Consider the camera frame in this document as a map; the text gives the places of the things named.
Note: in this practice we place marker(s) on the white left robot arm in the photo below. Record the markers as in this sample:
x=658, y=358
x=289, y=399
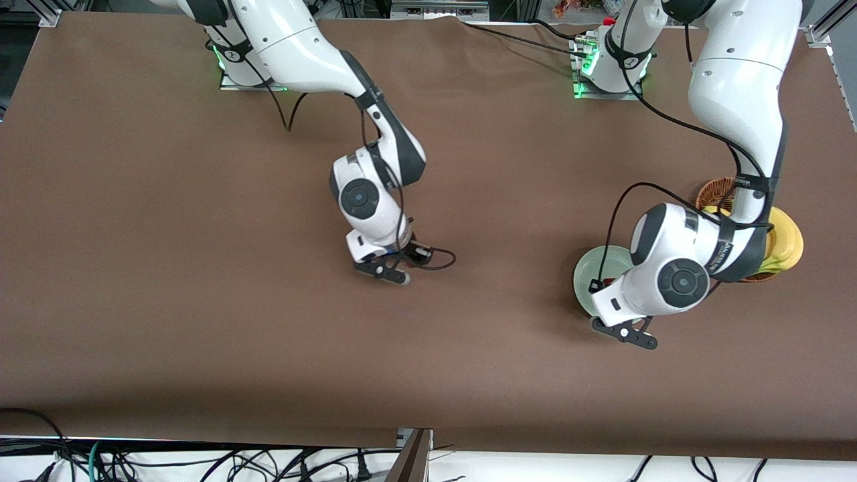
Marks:
x=736, y=87

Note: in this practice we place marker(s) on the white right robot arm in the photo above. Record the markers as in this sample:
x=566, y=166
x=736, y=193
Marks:
x=294, y=47

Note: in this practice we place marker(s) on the pale green plate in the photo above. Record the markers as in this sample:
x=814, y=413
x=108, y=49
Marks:
x=592, y=268

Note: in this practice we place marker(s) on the yellow banana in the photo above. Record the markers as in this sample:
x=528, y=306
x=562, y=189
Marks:
x=711, y=210
x=790, y=241

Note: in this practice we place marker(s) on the brown wicker basket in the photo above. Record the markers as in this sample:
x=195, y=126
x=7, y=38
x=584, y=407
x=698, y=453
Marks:
x=713, y=191

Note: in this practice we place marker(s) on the brown table cover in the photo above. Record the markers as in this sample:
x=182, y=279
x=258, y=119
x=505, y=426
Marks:
x=201, y=335

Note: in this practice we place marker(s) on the grey metal box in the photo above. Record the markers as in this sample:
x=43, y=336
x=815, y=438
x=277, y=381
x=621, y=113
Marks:
x=435, y=8

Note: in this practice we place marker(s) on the colourful background items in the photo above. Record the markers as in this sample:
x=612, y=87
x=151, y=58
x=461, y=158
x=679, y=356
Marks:
x=566, y=7

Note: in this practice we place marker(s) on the silver metal bracket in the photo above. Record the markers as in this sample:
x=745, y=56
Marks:
x=402, y=436

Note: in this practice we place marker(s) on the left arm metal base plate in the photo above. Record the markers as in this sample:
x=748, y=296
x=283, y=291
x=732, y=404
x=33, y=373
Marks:
x=582, y=90

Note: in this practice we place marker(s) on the brown wooden post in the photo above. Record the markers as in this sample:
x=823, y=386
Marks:
x=412, y=462

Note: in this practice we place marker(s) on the aluminium frame profile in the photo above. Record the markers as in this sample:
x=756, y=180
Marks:
x=50, y=15
x=820, y=33

